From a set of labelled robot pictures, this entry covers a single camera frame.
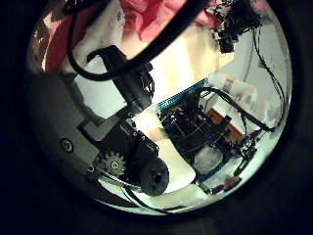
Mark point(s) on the orange button shirt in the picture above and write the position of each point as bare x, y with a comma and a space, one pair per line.
153, 19

